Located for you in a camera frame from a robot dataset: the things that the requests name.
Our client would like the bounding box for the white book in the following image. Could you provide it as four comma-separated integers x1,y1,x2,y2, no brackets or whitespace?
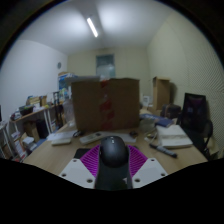
155,124,194,149

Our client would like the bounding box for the black computer mouse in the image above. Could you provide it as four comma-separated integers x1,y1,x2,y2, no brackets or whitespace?
94,135,134,191

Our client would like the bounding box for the cluttered shelf unit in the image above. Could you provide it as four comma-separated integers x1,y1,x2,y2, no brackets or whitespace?
0,89,68,162

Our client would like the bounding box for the blue folder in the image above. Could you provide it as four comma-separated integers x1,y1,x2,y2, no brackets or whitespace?
139,113,174,129

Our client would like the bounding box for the blue and white box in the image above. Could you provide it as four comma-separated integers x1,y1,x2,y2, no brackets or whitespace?
58,71,78,101

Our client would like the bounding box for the black office chair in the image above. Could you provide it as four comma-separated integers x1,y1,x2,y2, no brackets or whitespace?
178,92,214,158

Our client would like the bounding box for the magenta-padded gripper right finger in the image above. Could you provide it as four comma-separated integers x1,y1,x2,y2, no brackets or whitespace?
127,143,169,190

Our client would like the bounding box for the white flat remote control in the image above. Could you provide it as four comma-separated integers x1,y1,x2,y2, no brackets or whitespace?
50,136,73,147

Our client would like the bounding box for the black marker pen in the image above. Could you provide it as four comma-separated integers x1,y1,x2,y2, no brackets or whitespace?
148,143,179,159

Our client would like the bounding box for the large brown cardboard box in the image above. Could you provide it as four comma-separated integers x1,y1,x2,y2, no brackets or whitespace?
70,77,141,133

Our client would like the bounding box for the ceiling tube light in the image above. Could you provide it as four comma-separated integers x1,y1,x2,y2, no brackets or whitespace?
86,17,100,38

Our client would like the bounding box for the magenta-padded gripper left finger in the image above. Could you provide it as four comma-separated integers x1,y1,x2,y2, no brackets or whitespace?
58,143,102,190

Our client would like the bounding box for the tall open cardboard box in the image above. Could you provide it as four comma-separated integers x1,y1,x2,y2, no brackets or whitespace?
152,76,172,111

